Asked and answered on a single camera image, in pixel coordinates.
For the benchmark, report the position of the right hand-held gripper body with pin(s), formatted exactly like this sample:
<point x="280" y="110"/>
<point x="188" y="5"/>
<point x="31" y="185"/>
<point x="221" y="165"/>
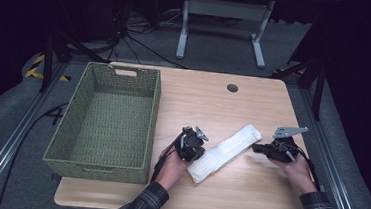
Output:
<point x="281" y="152"/>

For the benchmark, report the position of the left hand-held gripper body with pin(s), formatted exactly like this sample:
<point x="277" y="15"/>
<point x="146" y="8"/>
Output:
<point x="190" y="143"/>

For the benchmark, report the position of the white cloth with brown print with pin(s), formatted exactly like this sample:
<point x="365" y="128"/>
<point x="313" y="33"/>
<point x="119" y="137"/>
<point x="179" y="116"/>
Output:
<point x="226" y="151"/>

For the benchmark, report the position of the green woven basket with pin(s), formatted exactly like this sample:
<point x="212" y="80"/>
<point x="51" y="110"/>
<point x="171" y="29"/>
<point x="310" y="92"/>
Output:
<point x="112" y="119"/>

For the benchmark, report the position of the person's right hand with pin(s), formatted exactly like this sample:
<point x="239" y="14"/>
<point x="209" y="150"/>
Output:
<point x="296" y="175"/>

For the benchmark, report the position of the person's left hand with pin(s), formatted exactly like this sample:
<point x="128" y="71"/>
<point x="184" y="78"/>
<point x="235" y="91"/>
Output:
<point x="173" y="170"/>

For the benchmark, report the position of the grey round table grommet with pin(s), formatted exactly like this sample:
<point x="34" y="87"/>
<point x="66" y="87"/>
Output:
<point x="232" y="87"/>

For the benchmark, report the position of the black tripod stand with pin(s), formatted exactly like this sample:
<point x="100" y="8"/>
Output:
<point x="318" y="88"/>
<point x="47" y="63"/>

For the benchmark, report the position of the yellow black hazard tape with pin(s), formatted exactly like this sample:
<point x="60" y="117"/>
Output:
<point x="32" y="70"/>

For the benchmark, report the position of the aluminium floor rail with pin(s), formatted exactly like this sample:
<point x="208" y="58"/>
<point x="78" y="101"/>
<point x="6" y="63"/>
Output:
<point x="13" y="141"/>
<point x="334" y="179"/>

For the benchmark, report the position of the grey metal desk frame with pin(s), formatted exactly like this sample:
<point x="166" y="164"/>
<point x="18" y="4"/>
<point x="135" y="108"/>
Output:
<point x="226" y="9"/>

